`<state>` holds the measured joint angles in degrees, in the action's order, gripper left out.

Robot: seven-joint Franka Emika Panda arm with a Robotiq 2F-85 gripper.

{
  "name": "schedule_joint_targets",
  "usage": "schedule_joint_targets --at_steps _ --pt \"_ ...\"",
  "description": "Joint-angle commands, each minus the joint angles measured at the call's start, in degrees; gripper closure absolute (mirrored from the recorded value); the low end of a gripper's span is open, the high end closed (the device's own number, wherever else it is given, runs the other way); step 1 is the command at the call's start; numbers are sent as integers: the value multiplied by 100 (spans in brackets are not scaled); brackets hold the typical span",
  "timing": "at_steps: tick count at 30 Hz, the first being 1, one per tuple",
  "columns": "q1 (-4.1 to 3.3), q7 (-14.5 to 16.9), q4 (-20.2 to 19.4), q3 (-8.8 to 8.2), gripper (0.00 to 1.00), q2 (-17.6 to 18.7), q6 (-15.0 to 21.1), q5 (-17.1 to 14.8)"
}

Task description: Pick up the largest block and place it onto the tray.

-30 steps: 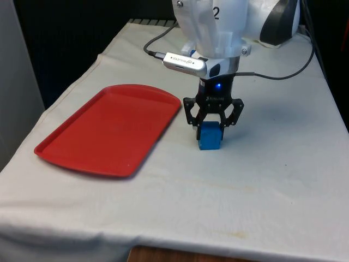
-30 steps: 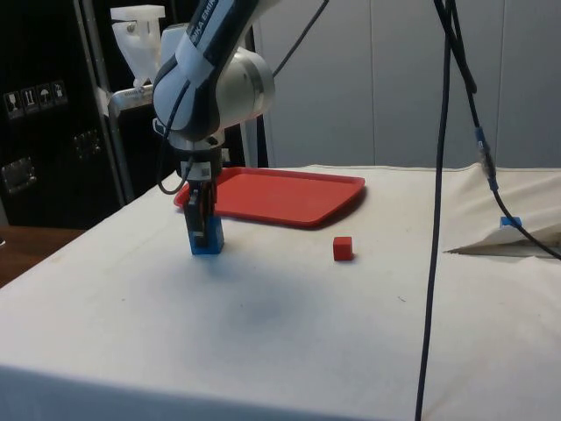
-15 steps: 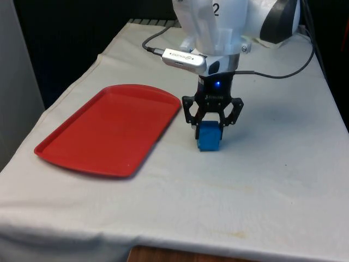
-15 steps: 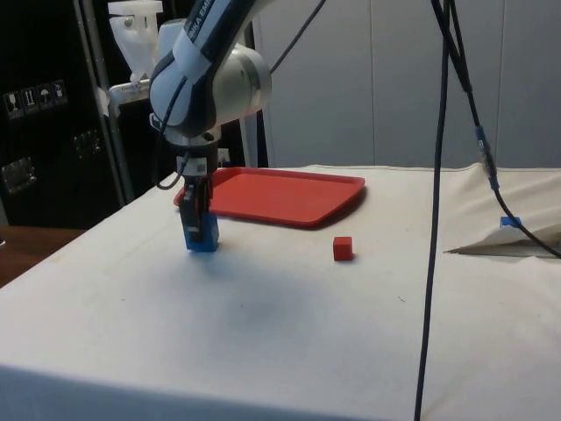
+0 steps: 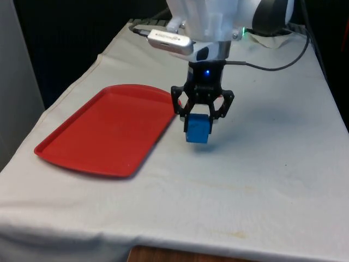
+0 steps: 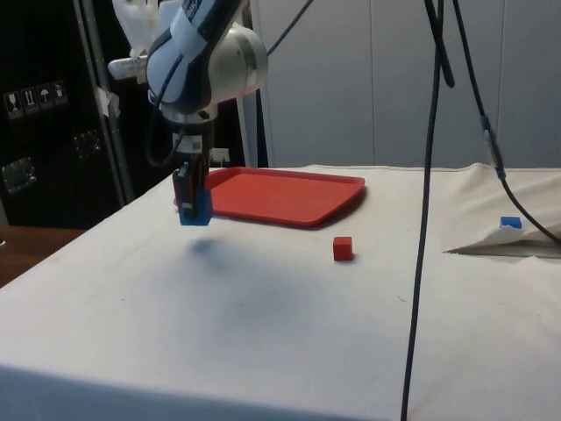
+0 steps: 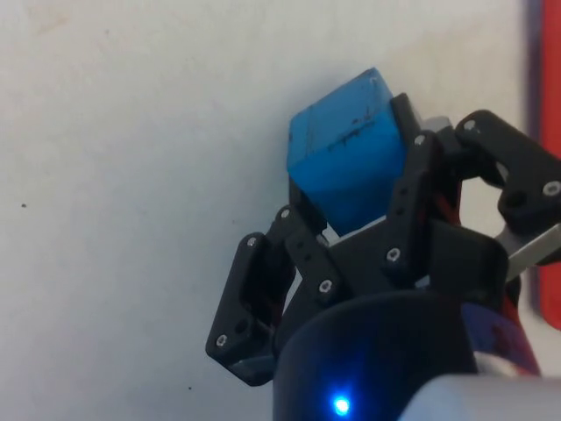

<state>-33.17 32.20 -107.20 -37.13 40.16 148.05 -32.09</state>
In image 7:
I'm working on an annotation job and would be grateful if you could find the red tray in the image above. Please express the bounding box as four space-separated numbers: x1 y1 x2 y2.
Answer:
535 0 561 335

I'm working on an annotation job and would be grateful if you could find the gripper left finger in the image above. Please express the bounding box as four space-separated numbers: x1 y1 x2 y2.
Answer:
204 180 346 388

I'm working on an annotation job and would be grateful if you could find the large blue cube block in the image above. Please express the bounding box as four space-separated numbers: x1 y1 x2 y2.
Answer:
287 66 408 240

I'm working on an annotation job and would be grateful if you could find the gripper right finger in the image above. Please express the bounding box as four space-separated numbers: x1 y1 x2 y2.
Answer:
380 92 561 282

